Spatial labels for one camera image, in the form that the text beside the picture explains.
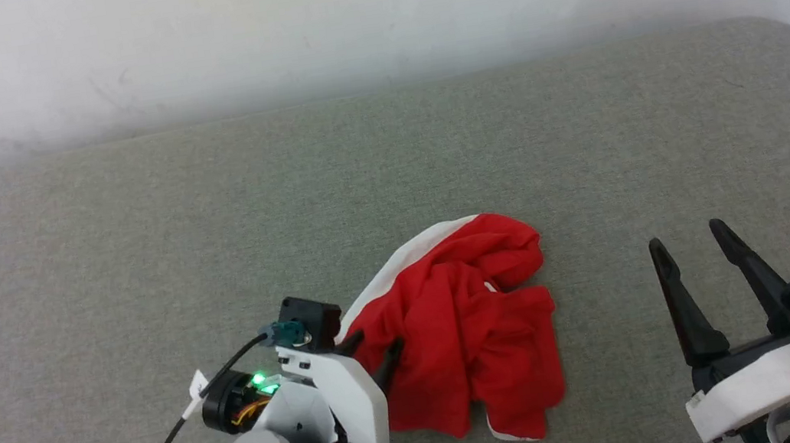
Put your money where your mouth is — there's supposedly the red and white garment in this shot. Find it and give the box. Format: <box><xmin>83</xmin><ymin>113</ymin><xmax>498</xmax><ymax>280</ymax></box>
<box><xmin>322</xmin><ymin>205</ymin><xmax>574</xmax><ymax>443</ymax></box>

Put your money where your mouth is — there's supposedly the black cable with teal plug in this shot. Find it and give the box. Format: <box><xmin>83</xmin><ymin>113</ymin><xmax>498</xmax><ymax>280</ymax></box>
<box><xmin>106</xmin><ymin>316</ymin><xmax>325</xmax><ymax>443</ymax></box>

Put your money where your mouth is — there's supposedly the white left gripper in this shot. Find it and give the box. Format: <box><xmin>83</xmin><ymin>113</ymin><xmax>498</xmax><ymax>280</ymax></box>
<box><xmin>275</xmin><ymin>324</ymin><xmax>419</xmax><ymax>443</ymax></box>

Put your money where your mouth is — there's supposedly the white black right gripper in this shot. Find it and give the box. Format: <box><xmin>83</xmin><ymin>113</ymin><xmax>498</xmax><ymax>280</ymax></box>
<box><xmin>648</xmin><ymin>209</ymin><xmax>790</xmax><ymax>443</ymax></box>

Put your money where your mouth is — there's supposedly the white cable label tag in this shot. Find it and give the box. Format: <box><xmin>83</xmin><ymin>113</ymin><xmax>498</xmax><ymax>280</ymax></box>
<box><xmin>177</xmin><ymin>370</ymin><xmax>214</xmax><ymax>420</ymax></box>

